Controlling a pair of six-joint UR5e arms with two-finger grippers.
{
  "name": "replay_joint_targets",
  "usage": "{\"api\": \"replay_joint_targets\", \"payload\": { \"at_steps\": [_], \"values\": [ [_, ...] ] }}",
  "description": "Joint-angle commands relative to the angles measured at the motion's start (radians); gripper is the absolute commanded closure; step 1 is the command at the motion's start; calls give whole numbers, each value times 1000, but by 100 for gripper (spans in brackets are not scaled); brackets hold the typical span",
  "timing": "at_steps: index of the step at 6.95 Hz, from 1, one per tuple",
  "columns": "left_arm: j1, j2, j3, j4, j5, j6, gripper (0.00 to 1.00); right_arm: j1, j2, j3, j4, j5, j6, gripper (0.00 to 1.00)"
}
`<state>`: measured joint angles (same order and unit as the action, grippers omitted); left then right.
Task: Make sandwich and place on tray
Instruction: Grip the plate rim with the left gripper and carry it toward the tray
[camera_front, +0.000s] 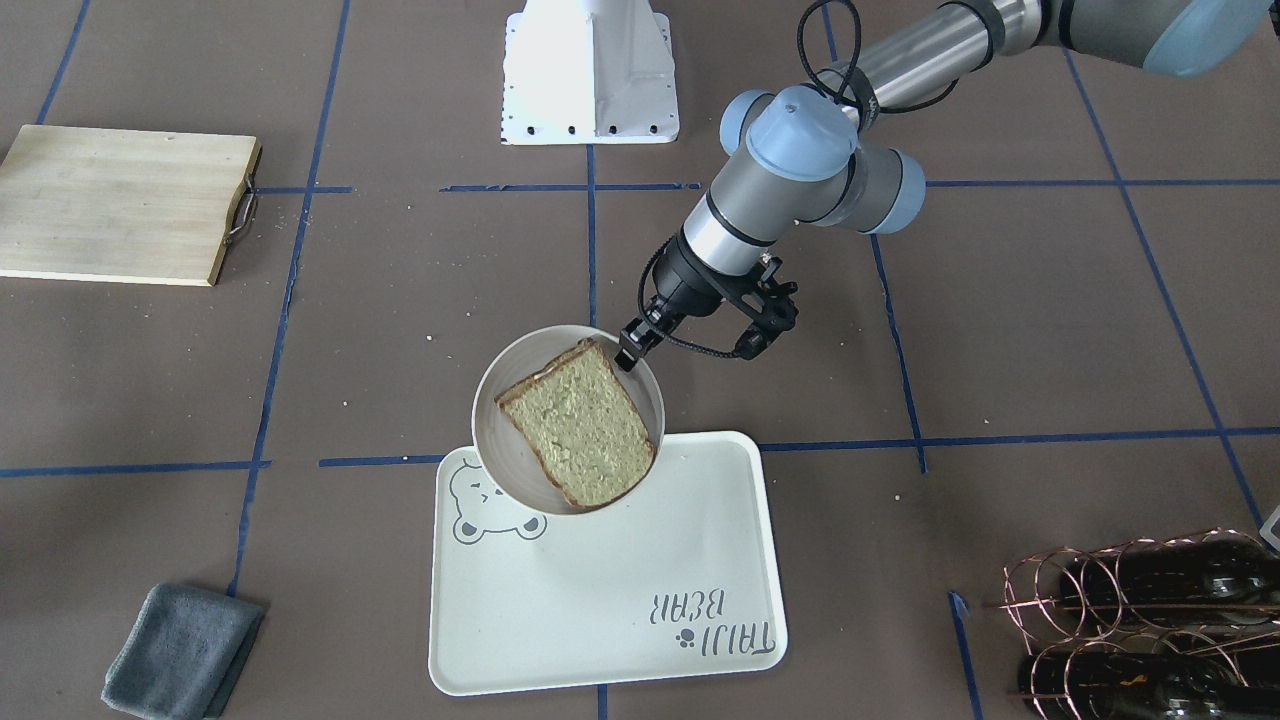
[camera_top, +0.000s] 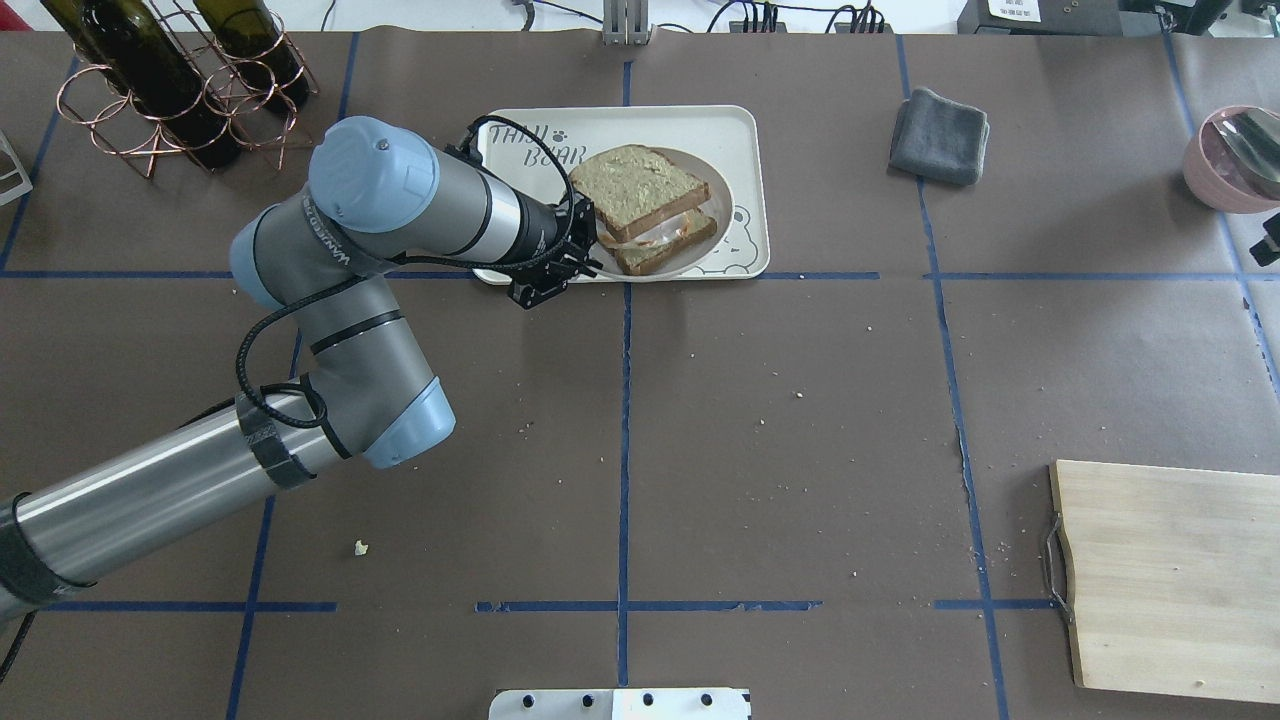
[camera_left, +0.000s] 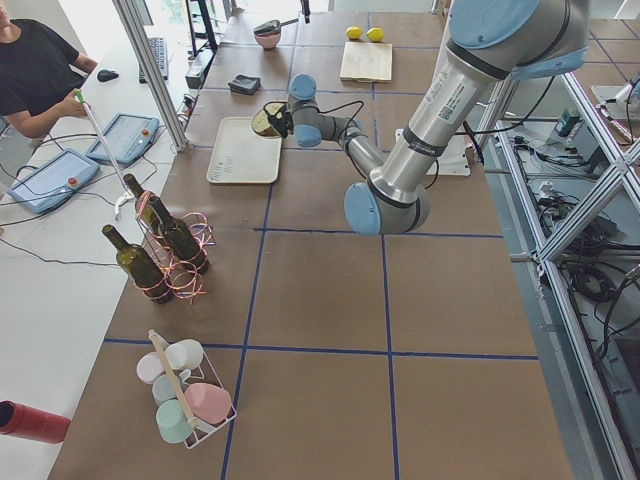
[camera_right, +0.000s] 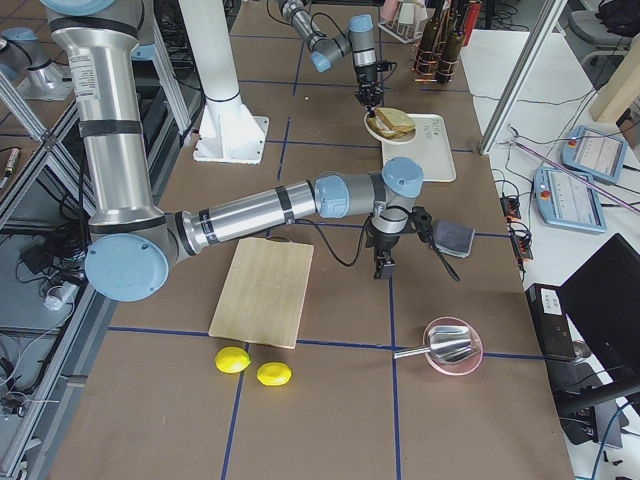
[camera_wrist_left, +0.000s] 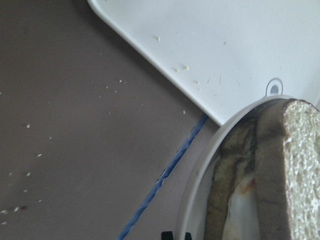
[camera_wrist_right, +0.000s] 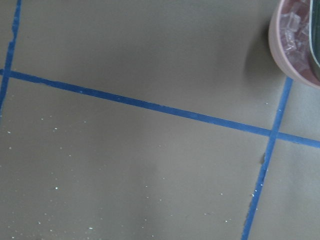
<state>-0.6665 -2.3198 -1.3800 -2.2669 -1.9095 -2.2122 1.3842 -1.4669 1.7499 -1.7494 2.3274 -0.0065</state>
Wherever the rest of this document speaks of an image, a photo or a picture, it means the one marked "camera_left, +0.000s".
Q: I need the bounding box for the dark wine bottle rear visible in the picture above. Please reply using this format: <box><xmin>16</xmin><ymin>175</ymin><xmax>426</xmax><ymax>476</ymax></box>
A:
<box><xmin>123</xmin><ymin>173</ymin><xmax>161</xmax><ymax>238</ymax></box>

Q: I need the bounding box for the blue teach pendant near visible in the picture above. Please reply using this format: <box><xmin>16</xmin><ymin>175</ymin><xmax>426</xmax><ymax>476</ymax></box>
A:
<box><xmin>9</xmin><ymin>149</ymin><xmax>99</xmax><ymax>214</ymax></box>

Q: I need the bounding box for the cream bear tray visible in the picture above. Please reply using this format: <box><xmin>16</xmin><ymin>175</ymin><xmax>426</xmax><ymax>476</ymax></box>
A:
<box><xmin>206</xmin><ymin>117</ymin><xmax>282</xmax><ymax>184</ymax></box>

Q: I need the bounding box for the mint green cup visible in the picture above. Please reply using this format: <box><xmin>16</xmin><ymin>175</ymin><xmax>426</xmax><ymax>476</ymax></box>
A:
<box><xmin>155</xmin><ymin>399</ymin><xmax>193</xmax><ymax>444</ymax></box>

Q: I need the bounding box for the dark wine bottle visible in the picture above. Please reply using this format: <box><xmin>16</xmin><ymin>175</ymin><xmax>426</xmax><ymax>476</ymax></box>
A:
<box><xmin>150</xmin><ymin>194</ymin><xmax>210</xmax><ymax>274</ymax></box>
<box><xmin>123</xmin><ymin>173</ymin><xmax>161</xmax><ymax>238</ymax></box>
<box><xmin>102</xmin><ymin>224</ymin><xmax>174</xmax><ymax>304</ymax></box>

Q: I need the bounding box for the person in black shirt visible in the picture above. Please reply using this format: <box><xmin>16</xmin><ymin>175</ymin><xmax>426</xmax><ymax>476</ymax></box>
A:
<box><xmin>1</xmin><ymin>6</ymin><xmax>97</xmax><ymax>139</ymax></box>

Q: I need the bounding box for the wooden cutting board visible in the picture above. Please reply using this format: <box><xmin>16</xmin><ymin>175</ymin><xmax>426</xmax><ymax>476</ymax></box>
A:
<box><xmin>339</xmin><ymin>42</ymin><xmax>393</xmax><ymax>83</ymax></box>

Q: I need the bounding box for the aluminium frame post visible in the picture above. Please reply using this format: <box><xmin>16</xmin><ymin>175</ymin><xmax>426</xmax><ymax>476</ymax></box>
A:
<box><xmin>112</xmin><ymin>0</ymin><xmax>191</xmax><ymax>152</ymax></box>

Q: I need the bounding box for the yellow lemon right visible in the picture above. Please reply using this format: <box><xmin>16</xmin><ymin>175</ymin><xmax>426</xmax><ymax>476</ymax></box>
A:
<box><xmin>366</xmin><ymin>27</ymin><xmax>385</xmax><ymax>43</ymax></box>

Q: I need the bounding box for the steel scoop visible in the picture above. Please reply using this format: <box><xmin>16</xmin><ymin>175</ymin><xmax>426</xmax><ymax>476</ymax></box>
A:
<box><xmin>253</xmin><ymin>19</ymin><xmax>298</xmax><ymax>36</ymax></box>

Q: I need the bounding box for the grey cup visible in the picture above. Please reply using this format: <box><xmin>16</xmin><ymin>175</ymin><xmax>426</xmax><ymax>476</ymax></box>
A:
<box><xmin>152</xmin><ymin>374</ymin><xmax>177</xmax><ymax>406</ymax></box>

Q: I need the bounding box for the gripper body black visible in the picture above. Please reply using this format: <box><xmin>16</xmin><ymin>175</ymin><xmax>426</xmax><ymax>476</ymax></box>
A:
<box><xmin>279</xmin><ymin>104</ymin><xmax>294</xmax><ymax>138</ymax></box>

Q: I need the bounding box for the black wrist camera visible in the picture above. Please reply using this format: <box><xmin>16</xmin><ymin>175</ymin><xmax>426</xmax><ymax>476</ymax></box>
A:
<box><xmin>263</xmin><ymin>101</ymin><xmax>287</xmax><ymax>130</ymax></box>

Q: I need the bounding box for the white pink stick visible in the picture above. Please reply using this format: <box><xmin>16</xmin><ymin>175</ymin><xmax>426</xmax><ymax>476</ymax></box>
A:
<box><xmin>73</xmin><ymin>89</ymin><xmax>134</xmax><ymax>221</ymax></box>

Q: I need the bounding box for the red cylinder bottle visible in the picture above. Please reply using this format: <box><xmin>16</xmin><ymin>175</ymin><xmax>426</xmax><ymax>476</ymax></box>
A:
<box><xmin>1</xmin><ymin>400</ymin><xmax>71</xmax><ymax>444</ymax></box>

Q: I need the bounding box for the white cup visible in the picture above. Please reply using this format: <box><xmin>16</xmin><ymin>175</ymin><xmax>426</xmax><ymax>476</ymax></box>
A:
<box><xmin>165</xmin><ymin>339</ymin><xmax>204</xmax><ymax>370</ymax></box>

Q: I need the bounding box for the light pink cup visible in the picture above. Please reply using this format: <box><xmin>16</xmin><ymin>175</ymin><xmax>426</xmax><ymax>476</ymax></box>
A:
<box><xmin>136</xmin><ymin>352</ymin><xmax>165</xmax><ymax>385</ymax></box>

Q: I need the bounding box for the dark wine bottle front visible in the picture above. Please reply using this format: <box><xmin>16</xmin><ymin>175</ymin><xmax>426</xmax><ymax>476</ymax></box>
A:
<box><xmin>150</xmin><ymin>194</ymin><xmax>210</xmax><ymax>274</ymax></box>

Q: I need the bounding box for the pink plastic bowl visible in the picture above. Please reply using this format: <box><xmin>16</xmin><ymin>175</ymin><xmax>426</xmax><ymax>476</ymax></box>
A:
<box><xmin>253</xmin><ymin>27</ymin><xmax>281</xmax><ymax>50</ymax></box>

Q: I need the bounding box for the black computer mouse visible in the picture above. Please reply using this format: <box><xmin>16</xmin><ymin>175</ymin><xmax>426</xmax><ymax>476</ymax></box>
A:
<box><xmin>96</xmin><ymin>69</ymin><xmax>119</xmax><ymax>83</ymax></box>

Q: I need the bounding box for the salmon pink cup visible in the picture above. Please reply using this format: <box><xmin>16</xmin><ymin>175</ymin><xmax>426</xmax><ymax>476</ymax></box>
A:
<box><xmin>184</xmin><ymin>382</ymin><xmax>232</xmax><ymax>424</ymax></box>

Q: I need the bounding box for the grey folded cloth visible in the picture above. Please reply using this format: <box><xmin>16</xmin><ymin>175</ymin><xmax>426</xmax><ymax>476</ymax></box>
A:
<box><xmin>228</xmin><ymin>74</ymin><xmax>261</xmax><ymax>95</ymax></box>

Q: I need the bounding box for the black keyboard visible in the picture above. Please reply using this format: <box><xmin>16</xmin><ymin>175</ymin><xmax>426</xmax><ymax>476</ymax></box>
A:
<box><xmin>147</xmin><ymin>37</ymin><xmax>169</xmax><ymax>80</ymax></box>

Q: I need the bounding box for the white round plate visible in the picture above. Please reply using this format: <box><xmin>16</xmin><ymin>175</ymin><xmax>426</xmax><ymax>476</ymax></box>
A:
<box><xmin>251</xmin><ymin>108</ymin><xmax>280</xmax><ymax>138</ymax></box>

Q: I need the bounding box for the copper wire bottle rack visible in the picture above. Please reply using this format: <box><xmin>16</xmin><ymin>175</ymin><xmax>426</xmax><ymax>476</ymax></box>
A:
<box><xmin>136</xmin><ymin>190</ymin><xmax>212</xmax><ymax>302</ymax></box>

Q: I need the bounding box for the yellow lemon left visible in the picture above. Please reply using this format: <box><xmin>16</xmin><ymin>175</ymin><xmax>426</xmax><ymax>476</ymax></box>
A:
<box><xmin>345</xmin><ymin>25</ymin><xmax>363</xmax><ymax>41</ymax></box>

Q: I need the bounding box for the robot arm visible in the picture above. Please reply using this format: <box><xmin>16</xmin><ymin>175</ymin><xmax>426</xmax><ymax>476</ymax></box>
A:
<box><xmin>281</xmin><ymin>1</ymin><xmax>591</xmax><ymax>236</ymax></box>

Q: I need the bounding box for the yellow lemon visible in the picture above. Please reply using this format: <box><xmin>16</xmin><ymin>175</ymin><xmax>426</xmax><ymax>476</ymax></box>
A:
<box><xmin>345</xmin><ymin>25</ymin><xmax>363</xmax><ymax>41</ymax></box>
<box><xmin>366</xmin><ymin>27</ymin><xmax>385</xmax><ymax>43</ymax></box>

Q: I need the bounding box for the white wire cup rack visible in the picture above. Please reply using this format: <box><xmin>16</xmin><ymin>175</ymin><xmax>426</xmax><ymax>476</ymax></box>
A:
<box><xmin>136</xmin><ymin>330</ymin><xmax>237</xmax><ymax>449</ymax></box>

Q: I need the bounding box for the blue teach pendant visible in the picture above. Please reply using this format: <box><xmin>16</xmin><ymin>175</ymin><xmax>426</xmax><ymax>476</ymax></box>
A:
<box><xmin>103</xmin><ymin>113</ymin><xmax>160</xmax><ymax>167</ymax></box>
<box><xmin>9</xmin><ymin>149</ymin><xmax>99</xmax><ymax>214</ymax></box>

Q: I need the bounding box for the blue teach pendant far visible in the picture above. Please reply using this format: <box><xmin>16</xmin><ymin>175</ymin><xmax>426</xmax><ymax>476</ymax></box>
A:
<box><xmin>103</xmin><ymin>113</ymin><xmax>160</xmax><ymax>167</ymax></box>

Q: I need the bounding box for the bread slice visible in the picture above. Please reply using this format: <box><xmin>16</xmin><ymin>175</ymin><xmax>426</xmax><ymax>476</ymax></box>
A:
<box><xmin>251</xmin><ymin>101</ymin><xmax>287</xmax><ymax>137</ymax></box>

